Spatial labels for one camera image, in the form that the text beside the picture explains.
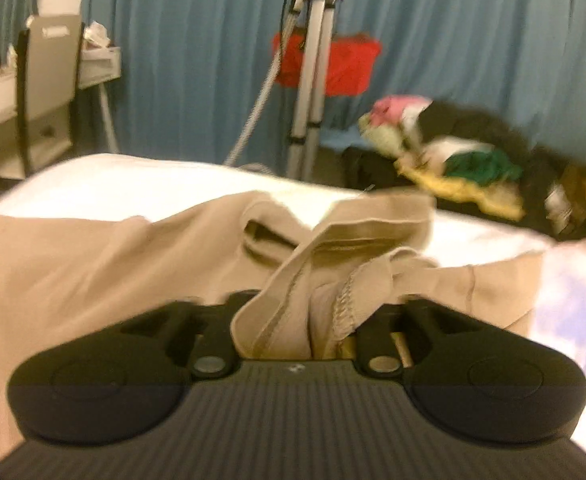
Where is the white braided steamer hose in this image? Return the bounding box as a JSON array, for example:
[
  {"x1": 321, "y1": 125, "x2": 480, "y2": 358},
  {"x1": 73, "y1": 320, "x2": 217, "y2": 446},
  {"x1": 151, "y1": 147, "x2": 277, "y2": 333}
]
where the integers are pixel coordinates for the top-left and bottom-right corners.
[{"x1": 223, "y1": 50, "x2": 286, "y2": 168}]

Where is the red cloth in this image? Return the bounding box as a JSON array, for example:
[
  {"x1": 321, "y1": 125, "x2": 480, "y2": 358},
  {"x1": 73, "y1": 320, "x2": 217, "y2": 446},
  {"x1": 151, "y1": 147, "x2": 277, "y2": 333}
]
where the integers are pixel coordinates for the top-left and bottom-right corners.
[{"x1": 272, "y1": 31, "x2": 381, "y2": 96}]

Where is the pastel bed sheet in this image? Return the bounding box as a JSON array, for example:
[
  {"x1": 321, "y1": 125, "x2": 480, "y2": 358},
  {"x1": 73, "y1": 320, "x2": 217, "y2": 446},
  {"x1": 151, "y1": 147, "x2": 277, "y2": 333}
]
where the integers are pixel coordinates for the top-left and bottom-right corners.
[{"x1": 0, "y1": 152, "x2": 586, "y2": 461}]

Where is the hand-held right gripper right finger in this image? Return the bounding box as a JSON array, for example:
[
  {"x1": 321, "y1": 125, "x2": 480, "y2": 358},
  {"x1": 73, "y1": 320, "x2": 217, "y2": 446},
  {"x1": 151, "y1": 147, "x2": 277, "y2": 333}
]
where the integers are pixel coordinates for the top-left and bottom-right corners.
[{"x1": 355, "y1": 299, "x2": 469, "y2": 377}]

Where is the white side table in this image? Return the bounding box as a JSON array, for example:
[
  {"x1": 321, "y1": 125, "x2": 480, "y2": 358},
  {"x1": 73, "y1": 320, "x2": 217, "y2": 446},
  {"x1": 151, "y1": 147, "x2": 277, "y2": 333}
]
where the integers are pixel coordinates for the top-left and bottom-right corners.
[{"x1": 78, "y1": 45, "x2": 122, "y2": 155}]

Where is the pile of mixed clothes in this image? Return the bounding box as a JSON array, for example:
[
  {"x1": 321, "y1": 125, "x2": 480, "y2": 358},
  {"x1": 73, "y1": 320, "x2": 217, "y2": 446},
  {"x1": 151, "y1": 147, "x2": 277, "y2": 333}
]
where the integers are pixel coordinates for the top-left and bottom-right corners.
[{"x1": 358, "y1": 95, "x2": 586, "y2": 241}]

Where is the garment steamer stand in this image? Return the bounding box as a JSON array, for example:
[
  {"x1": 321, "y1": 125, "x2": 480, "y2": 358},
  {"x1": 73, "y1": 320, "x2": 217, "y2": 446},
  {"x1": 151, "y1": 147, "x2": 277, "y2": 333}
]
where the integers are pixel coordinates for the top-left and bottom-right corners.
[{"x1": 279, "y1": 0, "x2": 346, "y2": 181}]

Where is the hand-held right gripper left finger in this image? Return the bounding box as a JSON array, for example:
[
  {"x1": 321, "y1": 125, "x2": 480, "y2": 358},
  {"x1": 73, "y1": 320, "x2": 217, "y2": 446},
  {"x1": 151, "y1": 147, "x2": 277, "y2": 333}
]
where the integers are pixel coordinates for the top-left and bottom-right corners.
[{"x1": 120, "y1": 290, "x2": 249, "y2": 378}]

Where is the khaki printed t-shirt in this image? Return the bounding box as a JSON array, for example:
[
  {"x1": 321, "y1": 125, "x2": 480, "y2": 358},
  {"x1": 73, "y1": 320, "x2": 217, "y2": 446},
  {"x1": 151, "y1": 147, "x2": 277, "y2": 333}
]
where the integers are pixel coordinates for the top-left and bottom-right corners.
[{"x1": 0, "y1": 192, "x2": 546, "y2": 466}]

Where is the white plastic bag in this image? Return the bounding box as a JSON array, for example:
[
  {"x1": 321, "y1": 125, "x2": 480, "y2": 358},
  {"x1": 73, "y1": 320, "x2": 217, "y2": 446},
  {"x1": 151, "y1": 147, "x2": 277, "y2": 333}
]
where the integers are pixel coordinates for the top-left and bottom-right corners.
[{"x1": 83, "y1": 22, "x2": 110, "y2": 50}]

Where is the grey and black chair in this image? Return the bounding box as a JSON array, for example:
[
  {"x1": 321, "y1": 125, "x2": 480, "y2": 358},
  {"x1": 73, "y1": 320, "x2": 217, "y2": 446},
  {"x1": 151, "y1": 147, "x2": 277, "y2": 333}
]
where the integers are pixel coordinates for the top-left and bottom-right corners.
[{"x1": 15, "y1": 14, "x2": 84, "y2": 178}]

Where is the teal curtain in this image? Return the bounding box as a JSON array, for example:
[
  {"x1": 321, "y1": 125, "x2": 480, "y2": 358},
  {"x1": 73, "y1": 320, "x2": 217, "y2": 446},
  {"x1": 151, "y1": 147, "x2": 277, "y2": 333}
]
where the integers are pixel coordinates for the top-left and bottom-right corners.
[{"x1": 80, "y1": 0, "x2": 586, "y2": 171}]

